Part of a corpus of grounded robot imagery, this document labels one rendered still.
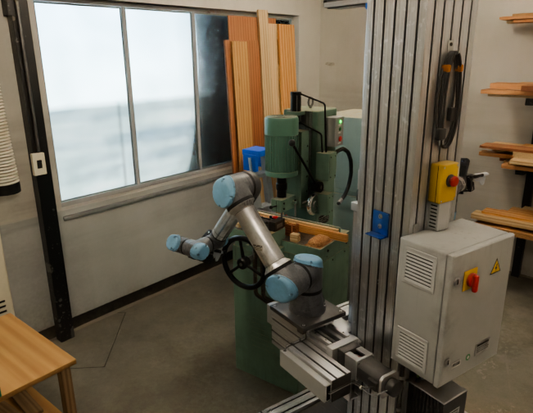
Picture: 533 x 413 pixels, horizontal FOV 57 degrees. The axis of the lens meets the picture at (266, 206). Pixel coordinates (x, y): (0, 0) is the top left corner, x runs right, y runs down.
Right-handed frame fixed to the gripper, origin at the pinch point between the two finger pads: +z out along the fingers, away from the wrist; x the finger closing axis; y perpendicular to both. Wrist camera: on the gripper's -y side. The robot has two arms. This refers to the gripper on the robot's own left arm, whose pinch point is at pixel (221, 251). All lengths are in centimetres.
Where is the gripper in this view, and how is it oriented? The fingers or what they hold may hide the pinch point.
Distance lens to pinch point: 247.7
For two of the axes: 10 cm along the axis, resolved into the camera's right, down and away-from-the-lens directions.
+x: 7.8, 2.0, -5.9
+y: -3.0, 9.5, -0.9
